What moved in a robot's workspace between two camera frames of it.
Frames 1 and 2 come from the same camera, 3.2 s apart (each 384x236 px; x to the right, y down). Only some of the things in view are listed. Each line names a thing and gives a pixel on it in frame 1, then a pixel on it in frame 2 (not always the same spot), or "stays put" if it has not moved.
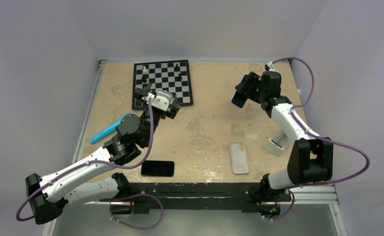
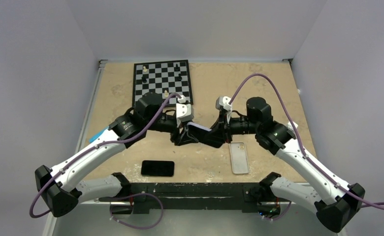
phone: [157, 168] stays put
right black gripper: [253, 79] -> [219, 130]
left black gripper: [144, 91] -> [183, 137]
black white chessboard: [172, 76] stays put
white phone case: [239, 157] stays put
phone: [239, 99] -> [200, 132]
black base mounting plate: [247, 197] stays put
